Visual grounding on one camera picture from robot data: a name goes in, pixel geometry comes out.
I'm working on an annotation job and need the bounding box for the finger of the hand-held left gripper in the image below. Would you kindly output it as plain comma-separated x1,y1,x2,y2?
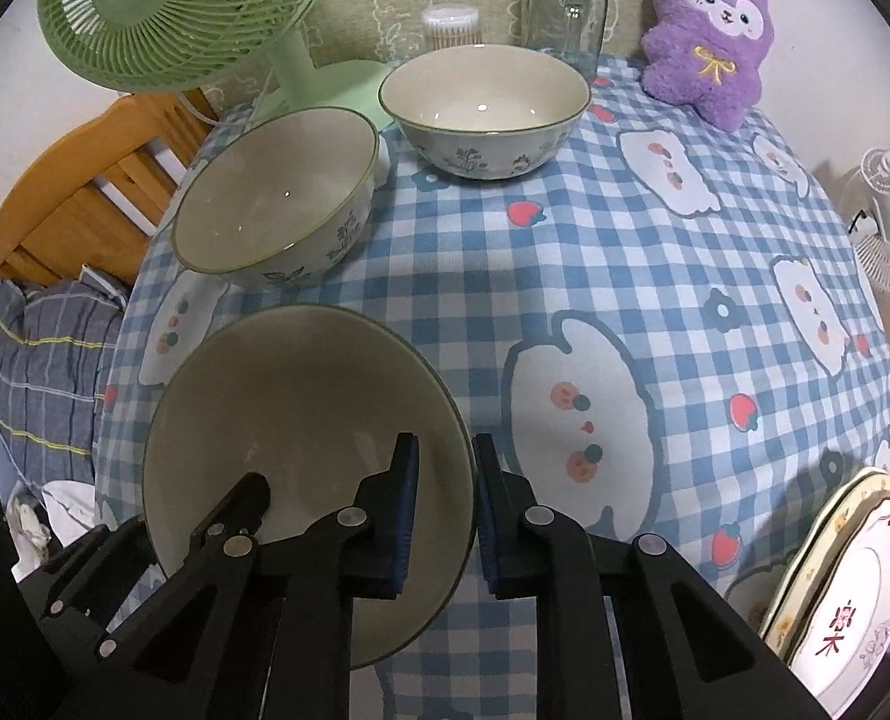
40,471,273,661
34,521,114,582

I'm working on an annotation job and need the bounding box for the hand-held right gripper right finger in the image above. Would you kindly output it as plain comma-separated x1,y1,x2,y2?
473,432,830,720

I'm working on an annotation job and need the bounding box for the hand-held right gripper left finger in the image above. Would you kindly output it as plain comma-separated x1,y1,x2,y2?
62,432,423,720

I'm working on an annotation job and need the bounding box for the white plate red rim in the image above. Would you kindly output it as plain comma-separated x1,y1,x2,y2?
763,491,890,720

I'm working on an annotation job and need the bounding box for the white crumpled cloth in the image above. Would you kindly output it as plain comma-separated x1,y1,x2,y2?
5,491,52,586

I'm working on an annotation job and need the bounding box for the white sheet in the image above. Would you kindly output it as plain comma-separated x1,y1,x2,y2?
40,476,104,541

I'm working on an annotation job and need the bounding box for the striped grey cushion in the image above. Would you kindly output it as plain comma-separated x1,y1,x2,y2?
0,270,134,488

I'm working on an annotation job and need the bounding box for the blue checked tablecloth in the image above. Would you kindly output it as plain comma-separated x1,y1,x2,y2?
94,52,890,720

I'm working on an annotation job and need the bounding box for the cotton swab box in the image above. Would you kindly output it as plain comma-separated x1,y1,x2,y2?
422,6,483,53

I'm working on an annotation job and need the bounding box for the green desk fan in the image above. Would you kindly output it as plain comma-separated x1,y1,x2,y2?
38,0,408,123

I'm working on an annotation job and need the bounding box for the purple plush toy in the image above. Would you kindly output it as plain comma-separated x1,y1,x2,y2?
640,0,777,130

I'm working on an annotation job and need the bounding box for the glass jar with dark lid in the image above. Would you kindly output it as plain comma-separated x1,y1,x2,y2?
518,0,609,78

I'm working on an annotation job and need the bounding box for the white fan cable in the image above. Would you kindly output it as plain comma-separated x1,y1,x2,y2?
176,52,281,125

